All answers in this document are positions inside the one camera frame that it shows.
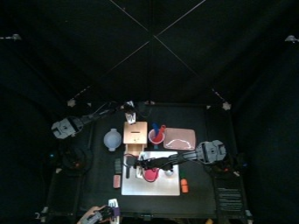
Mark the wooden drawer box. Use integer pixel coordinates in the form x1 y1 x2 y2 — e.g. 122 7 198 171
123 121 150 145

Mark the person's hand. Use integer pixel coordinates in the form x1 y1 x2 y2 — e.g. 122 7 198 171
77 205 107 224

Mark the blue utensil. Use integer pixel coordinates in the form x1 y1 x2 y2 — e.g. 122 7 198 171
151 122 161 150

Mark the black utensil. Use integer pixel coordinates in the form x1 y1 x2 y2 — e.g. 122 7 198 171
123 157 135 179

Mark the red cup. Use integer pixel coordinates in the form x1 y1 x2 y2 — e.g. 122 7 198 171
147 129 167 145

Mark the pink block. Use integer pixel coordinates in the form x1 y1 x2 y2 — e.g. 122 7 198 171
113 174 123 189

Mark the pale blue bowl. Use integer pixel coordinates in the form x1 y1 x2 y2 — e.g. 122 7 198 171
103 128 123 152

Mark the wooden drawer with red front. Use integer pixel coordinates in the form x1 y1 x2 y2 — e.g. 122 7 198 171
125 143 146 159

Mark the orange toy piece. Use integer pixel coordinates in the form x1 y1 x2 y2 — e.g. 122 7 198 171
181 178 191 194

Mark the dark green block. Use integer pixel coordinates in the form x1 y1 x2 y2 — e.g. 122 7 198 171
114 157 123 174

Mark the pink tray with clear lid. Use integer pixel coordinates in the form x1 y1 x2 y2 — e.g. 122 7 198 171
163 127 198 151

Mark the red utensil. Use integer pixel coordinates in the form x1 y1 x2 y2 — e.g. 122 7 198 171
157 124 167 138

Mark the flat red dough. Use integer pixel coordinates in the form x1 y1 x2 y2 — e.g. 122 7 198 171
142 167 162 182

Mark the white cutting board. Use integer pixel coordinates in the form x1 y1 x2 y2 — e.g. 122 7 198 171
121 150 183 197

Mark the black cable bundle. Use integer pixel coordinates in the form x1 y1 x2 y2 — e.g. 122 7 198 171
58 145 95 178

